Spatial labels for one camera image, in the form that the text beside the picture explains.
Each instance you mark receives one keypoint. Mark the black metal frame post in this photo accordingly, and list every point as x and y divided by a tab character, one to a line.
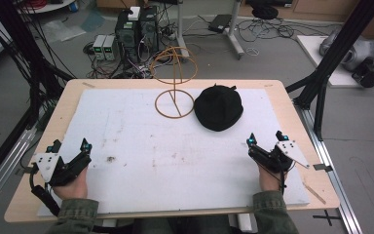
337	52
26	48

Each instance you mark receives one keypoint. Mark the black flat box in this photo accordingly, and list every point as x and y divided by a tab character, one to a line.
220	23

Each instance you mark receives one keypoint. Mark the white foam mat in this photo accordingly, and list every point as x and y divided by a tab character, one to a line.
175	162

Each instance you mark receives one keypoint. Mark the white floor platform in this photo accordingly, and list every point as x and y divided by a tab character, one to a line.
337	76

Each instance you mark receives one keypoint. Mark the grey bench power supply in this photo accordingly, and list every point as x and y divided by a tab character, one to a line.
110	48
98	47

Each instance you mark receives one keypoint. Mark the person's right hand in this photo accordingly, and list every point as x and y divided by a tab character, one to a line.
269	182

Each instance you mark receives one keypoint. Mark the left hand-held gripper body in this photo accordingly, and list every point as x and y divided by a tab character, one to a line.
50	165

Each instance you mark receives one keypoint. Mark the white metal desk frame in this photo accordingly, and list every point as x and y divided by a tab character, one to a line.
233	39

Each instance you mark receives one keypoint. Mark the person's left hand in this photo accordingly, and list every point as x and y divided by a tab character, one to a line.
74	188

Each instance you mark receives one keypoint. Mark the black knit hat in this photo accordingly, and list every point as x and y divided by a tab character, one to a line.
218	109

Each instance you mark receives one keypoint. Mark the white box on tower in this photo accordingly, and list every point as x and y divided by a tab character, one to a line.
133	13

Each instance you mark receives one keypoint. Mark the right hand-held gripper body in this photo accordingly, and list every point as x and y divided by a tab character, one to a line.
289	151

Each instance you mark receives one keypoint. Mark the black computer tower green label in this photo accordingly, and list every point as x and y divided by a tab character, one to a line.
126	35

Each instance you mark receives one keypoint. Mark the black round stool base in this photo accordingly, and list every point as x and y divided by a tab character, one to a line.
265	12

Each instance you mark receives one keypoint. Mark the aluminium rail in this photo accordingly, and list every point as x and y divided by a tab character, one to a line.
334	182
6	162

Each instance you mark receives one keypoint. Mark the grey and black machine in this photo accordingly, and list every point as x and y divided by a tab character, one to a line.
357	55

